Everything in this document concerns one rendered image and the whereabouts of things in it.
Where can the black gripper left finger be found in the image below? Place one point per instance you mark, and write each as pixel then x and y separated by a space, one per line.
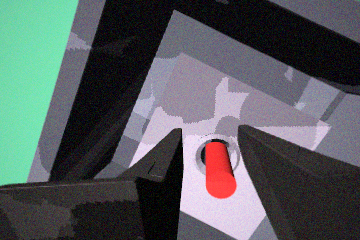
pixel 142 203

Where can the red peg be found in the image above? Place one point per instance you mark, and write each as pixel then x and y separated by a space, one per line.
pixel 220 180

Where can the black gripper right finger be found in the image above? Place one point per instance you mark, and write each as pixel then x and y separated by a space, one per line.
pixel 306 195

